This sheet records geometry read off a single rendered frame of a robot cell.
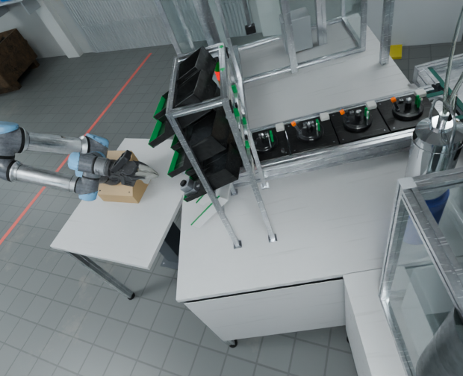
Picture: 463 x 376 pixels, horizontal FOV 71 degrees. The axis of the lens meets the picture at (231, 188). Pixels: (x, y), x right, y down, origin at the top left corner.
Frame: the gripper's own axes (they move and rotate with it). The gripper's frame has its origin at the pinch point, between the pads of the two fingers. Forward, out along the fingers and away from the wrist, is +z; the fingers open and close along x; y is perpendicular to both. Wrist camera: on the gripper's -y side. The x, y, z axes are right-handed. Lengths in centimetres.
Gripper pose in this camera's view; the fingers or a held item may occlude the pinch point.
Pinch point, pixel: (155, 174)
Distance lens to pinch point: 138.1
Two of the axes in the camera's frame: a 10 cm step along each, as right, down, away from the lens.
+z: 9.8, 2.0, 0.5
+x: -1.2, 7.8, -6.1
